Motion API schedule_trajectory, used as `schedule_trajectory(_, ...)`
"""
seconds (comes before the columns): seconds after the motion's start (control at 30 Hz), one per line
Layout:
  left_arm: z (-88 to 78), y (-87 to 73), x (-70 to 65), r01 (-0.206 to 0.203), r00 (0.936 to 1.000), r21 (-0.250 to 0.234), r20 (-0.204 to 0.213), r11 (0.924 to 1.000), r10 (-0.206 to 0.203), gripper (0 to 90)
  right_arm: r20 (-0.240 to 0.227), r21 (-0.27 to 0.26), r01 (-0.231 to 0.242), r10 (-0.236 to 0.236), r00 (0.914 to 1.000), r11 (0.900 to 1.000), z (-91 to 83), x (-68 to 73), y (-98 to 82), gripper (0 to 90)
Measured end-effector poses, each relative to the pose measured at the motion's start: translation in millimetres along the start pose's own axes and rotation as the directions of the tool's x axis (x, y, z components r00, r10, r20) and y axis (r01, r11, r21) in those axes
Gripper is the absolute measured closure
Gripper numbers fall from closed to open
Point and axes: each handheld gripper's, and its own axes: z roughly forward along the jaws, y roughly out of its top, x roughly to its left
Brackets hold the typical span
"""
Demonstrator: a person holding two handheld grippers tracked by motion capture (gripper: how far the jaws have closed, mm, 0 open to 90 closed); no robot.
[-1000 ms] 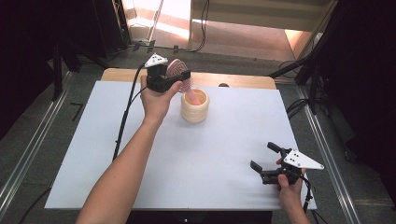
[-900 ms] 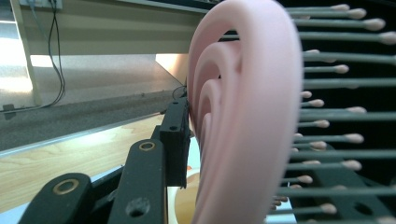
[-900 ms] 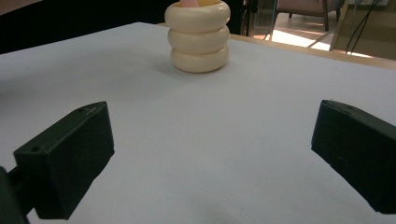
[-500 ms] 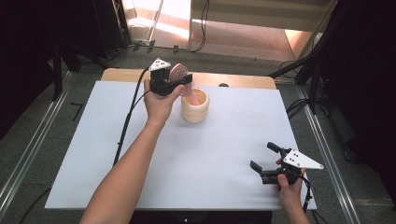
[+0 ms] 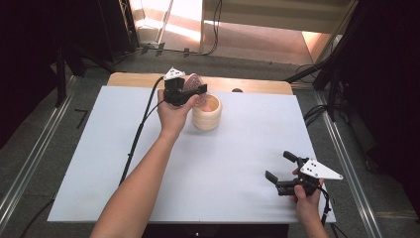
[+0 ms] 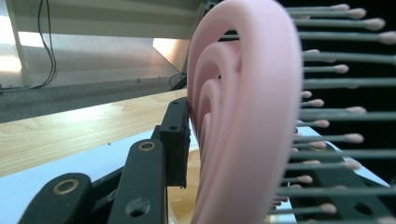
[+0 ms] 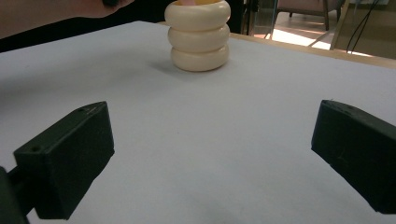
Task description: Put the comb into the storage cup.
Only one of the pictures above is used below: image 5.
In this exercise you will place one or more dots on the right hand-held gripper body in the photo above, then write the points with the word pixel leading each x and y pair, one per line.
pixel 320 170

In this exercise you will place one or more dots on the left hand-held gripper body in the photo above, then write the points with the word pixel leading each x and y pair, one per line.
pixel 173 91

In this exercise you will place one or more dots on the pink hairbrush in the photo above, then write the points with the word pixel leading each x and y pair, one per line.
pixel 193 82

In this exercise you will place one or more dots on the cream ribbed wooden cup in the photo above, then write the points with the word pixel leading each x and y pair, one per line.
pixel 208 120

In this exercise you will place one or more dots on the person's left hand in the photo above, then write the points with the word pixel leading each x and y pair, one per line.
pixel 173 119

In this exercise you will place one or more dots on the person's right hand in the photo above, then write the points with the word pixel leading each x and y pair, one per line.
pixel 308 208

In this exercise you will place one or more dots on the wooden table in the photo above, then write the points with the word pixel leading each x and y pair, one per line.
pixel 132 80

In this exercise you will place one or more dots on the white board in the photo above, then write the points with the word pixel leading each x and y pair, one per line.
pixel 237 148

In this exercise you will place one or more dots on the silver metal stand leg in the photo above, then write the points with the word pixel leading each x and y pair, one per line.
pixel 165 23

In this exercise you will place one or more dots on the black case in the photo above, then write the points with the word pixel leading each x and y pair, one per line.
pixel 119 29

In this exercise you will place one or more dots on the black metal stand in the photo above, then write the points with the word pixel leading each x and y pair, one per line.
pixel 60 72
pixel 333 66

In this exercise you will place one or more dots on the white cabinet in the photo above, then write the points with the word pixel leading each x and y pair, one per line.
pixel 274 15

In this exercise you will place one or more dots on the metal floor rail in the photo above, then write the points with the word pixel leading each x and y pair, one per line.
pixel 350 165
pixel 33 148

